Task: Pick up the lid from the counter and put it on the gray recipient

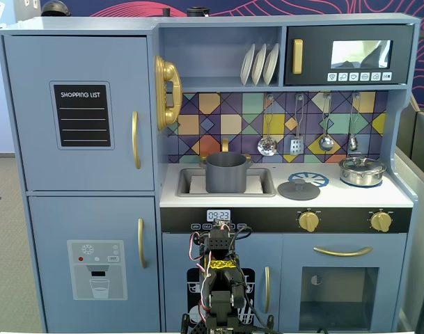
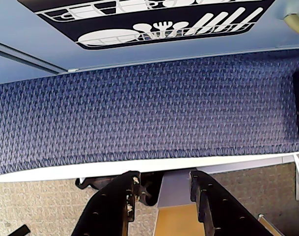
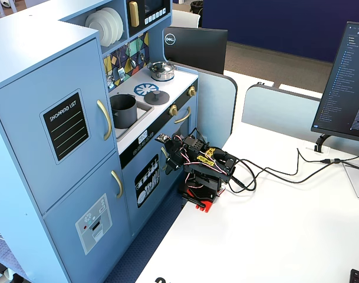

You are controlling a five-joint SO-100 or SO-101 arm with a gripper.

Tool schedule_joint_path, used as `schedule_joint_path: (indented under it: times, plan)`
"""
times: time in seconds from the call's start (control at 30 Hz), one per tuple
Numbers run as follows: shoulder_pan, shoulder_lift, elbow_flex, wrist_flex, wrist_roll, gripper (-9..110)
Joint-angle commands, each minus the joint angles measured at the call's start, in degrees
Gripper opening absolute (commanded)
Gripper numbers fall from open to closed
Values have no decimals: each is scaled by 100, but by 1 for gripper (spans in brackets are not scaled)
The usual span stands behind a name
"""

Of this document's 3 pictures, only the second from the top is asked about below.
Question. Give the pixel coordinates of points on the black table clamp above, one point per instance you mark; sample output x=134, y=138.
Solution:
x=150, y=189

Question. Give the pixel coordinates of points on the blue toy kitchen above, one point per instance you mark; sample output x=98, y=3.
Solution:
x=29, y=24

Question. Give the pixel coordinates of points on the blue dishwasher door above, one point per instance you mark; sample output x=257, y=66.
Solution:
x=213, y=41

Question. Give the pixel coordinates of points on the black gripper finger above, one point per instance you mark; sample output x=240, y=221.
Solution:
x=107, y=209
x=225, y=211

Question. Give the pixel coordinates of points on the blue woven floor mat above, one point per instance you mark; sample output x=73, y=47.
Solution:
x=139, y=110

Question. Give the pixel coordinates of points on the gray and yellow table leg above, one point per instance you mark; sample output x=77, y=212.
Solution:
x=175, y=191

